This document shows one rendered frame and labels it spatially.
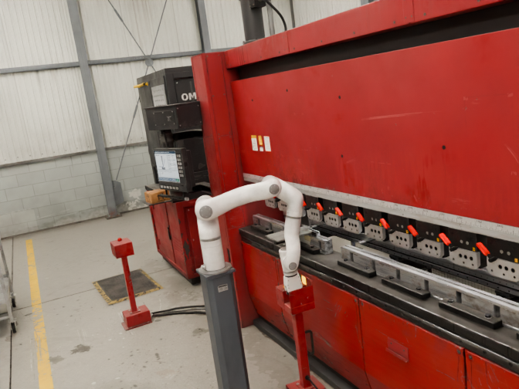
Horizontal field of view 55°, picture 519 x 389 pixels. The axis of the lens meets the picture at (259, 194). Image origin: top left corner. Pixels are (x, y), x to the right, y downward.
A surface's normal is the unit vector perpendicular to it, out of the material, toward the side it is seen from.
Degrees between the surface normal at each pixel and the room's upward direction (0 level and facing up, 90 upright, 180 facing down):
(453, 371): 90
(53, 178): 90
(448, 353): 90
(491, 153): 90
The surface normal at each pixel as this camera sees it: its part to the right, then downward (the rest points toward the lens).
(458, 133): -0.88, 0.21
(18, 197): 0.44, 0.13
